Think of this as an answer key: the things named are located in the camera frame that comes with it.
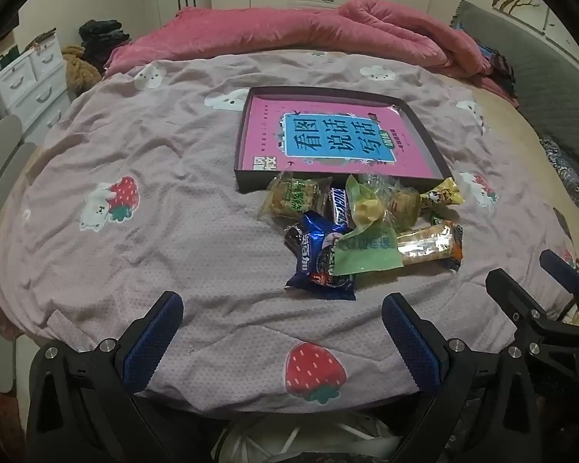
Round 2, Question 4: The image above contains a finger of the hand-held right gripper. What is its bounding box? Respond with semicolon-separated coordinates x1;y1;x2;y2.
485;267;579;362
539;249;579;326

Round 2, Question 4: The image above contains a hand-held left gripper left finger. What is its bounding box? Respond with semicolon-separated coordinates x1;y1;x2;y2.
26;291;184;463

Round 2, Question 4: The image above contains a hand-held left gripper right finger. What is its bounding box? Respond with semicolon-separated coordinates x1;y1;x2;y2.
381;293;555;463

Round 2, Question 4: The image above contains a green clear cake packet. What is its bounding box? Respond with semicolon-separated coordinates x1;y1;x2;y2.
330;174;403;278

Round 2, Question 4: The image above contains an orange cracker packet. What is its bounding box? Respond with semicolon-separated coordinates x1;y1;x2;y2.
396;221;464;272

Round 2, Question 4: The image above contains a yellow cartoon candy packet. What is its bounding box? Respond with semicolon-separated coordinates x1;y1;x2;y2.
417;178;465;208

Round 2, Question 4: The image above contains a blue cookie packet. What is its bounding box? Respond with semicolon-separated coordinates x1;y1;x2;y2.
284;211;357;301

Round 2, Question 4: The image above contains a clear pastry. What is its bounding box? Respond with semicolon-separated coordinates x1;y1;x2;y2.
367;176;423;230

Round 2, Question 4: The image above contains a brown chocolate bar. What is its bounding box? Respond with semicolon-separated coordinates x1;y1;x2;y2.
325;187;355;230

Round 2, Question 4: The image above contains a small brown jelly candy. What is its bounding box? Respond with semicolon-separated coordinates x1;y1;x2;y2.
284;224;306;252

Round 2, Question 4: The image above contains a clear rice crisp packet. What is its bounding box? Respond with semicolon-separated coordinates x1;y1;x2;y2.
258;172;333;223

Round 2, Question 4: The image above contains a dark cardboard box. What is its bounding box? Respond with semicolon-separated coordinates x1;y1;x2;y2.
234;87;453;194

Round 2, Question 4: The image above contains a dark patterned cloth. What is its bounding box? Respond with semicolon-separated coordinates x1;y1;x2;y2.
540;137;579;213

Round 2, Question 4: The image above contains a pink strawberry print bedsheet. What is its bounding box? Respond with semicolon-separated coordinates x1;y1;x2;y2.
0;48;579;416

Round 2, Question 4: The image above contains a beige bed sheet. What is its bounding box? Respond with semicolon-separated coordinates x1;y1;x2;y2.
463;87;579;300

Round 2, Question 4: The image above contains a grey quilted headboard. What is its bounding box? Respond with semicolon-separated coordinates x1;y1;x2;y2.
451;0;579;189

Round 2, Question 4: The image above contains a colourful clothes bundle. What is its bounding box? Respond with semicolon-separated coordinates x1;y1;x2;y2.
477;43;517;97

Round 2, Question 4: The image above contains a pink book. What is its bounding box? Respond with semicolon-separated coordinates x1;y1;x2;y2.
244;95;442;177

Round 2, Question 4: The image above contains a brown plush toy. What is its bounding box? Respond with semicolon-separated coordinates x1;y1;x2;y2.
60;46;102;95

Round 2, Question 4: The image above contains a white drawer chest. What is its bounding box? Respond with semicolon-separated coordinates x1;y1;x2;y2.
0;34;71;126

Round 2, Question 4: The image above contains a dark clothes pile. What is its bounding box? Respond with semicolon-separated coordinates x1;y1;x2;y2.
78;19;132;73

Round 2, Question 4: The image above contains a pink fleece blanket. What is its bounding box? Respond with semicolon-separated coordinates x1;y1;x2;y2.
103;0;519;107

